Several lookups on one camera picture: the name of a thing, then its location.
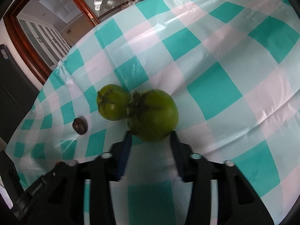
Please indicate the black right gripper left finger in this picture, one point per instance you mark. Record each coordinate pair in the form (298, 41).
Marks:
(61, 195)

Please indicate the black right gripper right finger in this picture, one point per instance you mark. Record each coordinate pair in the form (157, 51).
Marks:
(238, 202)

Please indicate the green tomato with stem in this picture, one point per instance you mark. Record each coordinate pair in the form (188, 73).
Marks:
(152, 115)

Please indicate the dark purple passion fruit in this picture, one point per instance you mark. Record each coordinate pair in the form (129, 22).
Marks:
(80, 125)

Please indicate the smooth green tomato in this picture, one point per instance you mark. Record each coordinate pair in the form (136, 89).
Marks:
(112, 101)

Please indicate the teal pink checkered tablecloth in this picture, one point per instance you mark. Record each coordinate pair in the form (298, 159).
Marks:
(231, 66)

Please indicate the wooden glass cabinet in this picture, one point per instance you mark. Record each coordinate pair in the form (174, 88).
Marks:
(43, 31)

